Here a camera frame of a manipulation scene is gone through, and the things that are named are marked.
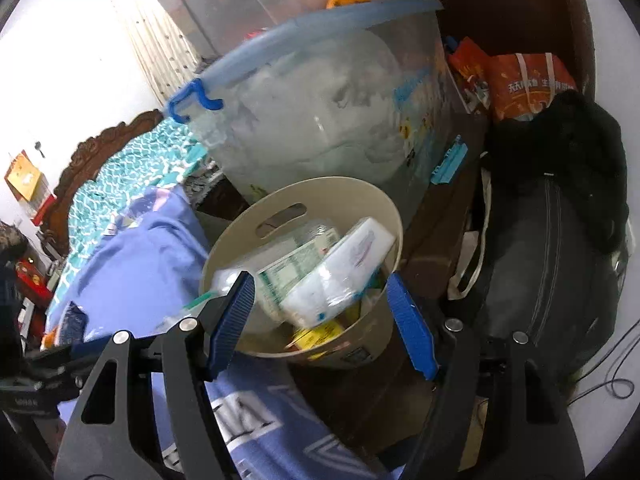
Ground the black bag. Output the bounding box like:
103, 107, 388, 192
472, 90, 629, 380

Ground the purple patterned bedsheet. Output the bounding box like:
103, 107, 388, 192
67, 191, 374, 479

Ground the green white paper box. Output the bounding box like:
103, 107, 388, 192
256, 229, 340, 323

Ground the carved wooden headboard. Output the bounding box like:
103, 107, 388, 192
38, 110, 163, 260

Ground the teal patterned blanket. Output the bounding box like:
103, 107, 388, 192
50, 119, 207, 310

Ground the yellow wall hanging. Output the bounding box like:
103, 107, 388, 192
4, 151, 42, 202

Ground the clear bin blue lid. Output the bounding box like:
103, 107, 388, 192
166, 0, 462, 223

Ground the beige round trash bin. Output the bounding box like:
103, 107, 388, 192
200, 177, 404, 370

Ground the orange shopping bag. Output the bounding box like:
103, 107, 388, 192
447, 38, 576, 122

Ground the white tissue pack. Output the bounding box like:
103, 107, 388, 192
280, 217, 396, 330

